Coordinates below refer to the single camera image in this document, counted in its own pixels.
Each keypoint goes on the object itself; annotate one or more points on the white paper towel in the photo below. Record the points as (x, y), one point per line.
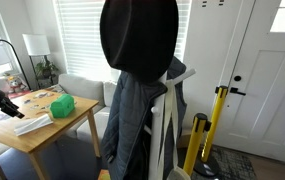
(33, 125)

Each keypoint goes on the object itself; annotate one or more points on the red flat box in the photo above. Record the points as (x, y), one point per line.
(18, 95)

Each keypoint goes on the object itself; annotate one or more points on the cat plush toy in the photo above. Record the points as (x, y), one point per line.
(16, 84)

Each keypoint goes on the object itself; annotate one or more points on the light wooden table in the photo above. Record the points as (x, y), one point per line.
(48, 133)

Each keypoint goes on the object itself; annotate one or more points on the green house-shaped box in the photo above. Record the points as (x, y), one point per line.
(62, 106)

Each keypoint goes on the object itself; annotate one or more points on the Christmas Santa print cloth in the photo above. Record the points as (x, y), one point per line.
(55, 89)

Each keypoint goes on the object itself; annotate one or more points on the green potted plant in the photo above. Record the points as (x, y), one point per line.
(45, 69)

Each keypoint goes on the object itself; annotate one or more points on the light grey sofa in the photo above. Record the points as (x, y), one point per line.
(82, 88)

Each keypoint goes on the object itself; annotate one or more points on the white shade floor lamp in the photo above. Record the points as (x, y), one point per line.
(36, 45)

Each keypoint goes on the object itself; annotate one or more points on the white window blinds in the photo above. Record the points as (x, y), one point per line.
(82, 36)

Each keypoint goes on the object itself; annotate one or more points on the orange block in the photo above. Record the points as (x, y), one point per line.
(104, 175)

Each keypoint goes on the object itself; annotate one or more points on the blue-grey quilted jacket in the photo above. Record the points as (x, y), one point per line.
(125, 126)

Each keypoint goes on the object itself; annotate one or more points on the white coat rack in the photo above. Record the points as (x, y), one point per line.
(155, 143)

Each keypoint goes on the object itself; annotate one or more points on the black hat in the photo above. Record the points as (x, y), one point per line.
(138, 36)

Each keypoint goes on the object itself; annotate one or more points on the cream tote bag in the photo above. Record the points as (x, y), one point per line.
(170, 106)

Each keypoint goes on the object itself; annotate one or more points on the brown cardboard box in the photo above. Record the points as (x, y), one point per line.
(184, 138)

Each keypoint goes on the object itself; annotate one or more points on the black round deadbolt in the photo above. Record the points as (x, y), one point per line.
(237, 78)

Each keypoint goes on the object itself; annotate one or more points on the grey patterned doormat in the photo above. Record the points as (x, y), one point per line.
(235, 163)

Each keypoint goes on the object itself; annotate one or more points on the white entry door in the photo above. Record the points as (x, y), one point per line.
(265, 100)

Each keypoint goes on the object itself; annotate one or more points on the short yellow stanchion post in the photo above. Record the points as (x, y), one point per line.
(195, 143)

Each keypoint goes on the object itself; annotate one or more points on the tall yellow stanchion post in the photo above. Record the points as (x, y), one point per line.
(217, 113)

